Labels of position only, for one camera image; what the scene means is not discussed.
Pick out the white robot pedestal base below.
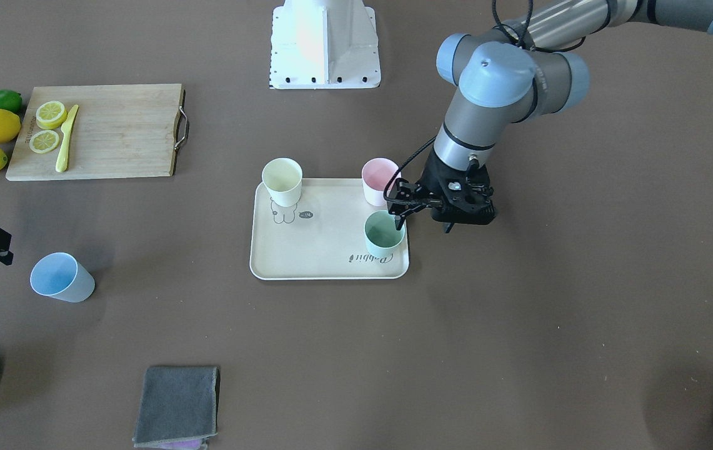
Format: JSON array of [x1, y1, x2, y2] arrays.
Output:
[[269, 1, 382, 89]]

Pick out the yellow plastic knife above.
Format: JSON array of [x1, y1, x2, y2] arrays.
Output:
[[54, 104, 79, 172]]

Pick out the pale yellow cup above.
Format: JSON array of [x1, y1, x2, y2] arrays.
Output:
[[261, 157, 304, 207]]

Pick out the lemon slice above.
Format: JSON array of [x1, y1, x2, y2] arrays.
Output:
[[34, 101, 68, 130], [28, 130, 60, 154]]

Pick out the lemon slice lower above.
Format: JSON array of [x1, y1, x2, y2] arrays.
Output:
[[28, 130, 60, 154]]

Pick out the pink cup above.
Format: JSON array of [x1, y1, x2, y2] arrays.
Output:
[[361, 157, 398, 208]]

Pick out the green cup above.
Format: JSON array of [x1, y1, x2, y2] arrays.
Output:
[[364, 211, 406, 258]]

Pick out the green lime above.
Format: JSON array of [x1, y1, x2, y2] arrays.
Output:
[[0, 89, 22, 114]]

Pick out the grey folded cloth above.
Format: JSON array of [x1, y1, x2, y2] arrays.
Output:
[[132, 366, 219, 449]]

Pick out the bamboo cutting board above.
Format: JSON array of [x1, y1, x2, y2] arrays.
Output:
[[6, 84, 188, 181]]

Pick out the cream rabbit tray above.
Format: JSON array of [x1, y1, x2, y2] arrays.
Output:
[[249, 177, 409, 280]]

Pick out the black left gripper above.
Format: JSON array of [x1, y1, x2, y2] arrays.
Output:
[[387, 152, 497, 234]]

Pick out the blue cup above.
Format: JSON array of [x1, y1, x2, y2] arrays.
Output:
[[29, 252, 96, 303]]

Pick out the lemon slice upper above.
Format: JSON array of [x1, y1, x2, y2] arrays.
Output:
[[34, 101, 68, 130]]

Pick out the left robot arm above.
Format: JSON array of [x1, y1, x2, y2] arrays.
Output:
[[384, 1, 713, 233]]

